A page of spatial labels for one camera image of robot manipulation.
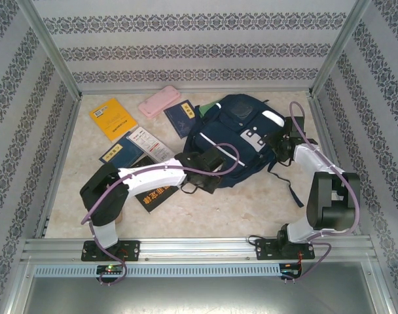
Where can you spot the black book with orange text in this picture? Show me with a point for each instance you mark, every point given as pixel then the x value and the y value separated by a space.
pixel 153 199

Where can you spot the navy blue backpack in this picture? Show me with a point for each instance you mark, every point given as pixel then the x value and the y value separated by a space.
pixel 231 131

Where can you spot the white printed packet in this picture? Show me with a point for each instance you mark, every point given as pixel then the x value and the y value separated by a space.
pixel 150 144

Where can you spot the blue book with yellow label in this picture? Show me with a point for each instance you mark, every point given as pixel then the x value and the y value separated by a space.
pixel 181 121
pixel 120 155

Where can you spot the pink pencil case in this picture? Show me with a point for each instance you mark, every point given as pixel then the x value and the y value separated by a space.
pixel 158 102

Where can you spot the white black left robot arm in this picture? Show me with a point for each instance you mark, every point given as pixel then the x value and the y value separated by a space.
pixel 153 178

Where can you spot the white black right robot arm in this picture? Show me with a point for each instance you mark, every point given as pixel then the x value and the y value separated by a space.
pixel 330 202

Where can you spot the grey metal sheet panel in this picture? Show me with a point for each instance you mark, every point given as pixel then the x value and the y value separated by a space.
pixel 199 294

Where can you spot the small control board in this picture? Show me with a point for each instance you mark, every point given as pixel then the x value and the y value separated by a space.
pixel 290 268
pixel 110 269

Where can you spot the aluminium table side rail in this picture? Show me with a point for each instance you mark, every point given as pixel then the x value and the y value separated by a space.
pixel 60 163
pixel 318 112

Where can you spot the aluminium mounting rail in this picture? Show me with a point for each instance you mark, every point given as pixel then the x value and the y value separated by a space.
pixel 199 248

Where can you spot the aluminium table end rail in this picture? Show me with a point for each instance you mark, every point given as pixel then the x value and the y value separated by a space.
pixel 218 90

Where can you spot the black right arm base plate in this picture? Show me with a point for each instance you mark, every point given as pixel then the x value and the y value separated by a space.
pixel 264 250

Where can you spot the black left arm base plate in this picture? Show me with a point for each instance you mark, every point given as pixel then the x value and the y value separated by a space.
pixel 132 250

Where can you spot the aluminium frame post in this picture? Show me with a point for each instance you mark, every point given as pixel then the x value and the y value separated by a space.
pixel 51 49
pixel 339 45

